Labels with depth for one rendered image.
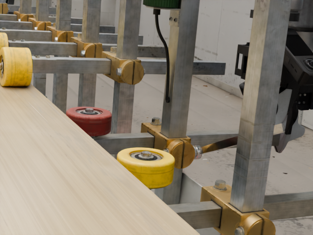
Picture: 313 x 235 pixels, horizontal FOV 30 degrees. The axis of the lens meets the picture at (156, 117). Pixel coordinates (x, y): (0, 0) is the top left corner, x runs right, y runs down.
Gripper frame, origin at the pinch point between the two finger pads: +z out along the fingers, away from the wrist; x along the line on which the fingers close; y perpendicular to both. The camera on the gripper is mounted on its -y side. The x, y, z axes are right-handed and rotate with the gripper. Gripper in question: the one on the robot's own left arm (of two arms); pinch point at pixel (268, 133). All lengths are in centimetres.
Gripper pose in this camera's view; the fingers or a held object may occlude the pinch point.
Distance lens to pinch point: 99.2
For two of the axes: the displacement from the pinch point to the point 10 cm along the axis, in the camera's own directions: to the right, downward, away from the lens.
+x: -9.1, 0.2, -4.2
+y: -4.1, -2.5, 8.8
